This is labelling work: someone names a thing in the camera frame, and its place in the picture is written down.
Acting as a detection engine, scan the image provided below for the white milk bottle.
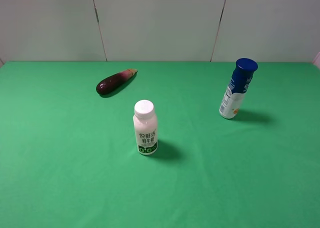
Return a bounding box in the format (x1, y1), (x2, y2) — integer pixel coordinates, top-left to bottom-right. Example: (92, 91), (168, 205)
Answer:
(133, 100), (158, 156)

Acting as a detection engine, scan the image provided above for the green tablecloth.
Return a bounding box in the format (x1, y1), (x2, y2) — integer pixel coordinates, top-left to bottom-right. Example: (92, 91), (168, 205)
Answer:
(0, 61), (320, 228)

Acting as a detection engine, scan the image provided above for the blue and white bottle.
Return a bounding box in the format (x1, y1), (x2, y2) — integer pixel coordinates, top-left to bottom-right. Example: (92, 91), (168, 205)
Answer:
(219, 58), (258, 119)

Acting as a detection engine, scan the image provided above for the purple eggplant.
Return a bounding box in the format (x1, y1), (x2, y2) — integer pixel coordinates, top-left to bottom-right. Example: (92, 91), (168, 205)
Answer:
(96, 69), (138, 97)

